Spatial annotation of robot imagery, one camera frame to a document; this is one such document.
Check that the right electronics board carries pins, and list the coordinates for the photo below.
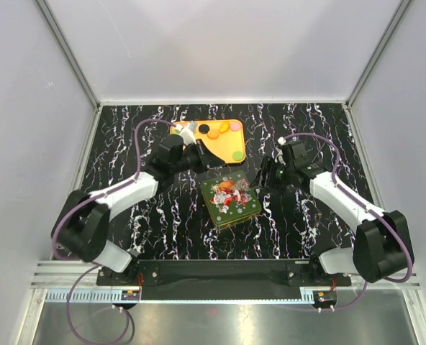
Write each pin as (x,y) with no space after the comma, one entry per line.
(325,295)

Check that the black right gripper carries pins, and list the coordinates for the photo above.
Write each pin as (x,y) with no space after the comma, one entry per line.
(267,166)

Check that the electronics board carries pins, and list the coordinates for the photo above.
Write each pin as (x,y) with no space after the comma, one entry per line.
(325,295)
(130,295)

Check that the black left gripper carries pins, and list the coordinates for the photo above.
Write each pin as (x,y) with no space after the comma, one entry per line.
(209,159)

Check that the left electronics board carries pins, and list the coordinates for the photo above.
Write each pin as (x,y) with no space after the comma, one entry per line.
(130,295)

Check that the black round cookie upper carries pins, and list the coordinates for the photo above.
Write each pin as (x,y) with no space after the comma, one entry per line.
(204,128)

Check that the green round cookie right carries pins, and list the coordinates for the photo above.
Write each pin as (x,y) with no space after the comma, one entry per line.
(238,155)

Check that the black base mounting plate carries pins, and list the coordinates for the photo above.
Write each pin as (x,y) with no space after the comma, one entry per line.
(291,272)

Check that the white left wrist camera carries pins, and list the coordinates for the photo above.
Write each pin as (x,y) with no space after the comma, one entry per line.
(186,132)

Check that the gold square cookie tin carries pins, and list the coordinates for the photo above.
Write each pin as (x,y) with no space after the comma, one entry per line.
(223,221)

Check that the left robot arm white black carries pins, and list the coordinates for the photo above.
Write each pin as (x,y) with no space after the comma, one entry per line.
(83,224)

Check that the gold tin lid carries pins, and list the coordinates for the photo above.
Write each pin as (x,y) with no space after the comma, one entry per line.
(230,194)

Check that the yellow plastic tray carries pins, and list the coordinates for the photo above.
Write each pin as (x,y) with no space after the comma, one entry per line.
(227,143)

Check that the orange sandwich cookie centre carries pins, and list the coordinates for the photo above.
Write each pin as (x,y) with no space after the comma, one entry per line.
(213,133)

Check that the pink round cookie right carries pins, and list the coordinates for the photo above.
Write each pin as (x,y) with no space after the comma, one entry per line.
(235,126)

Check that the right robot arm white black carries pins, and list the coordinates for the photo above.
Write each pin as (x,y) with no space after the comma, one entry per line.
(382,248)

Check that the yellow star cookie upper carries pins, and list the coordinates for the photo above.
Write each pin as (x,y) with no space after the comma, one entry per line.
(224,127)

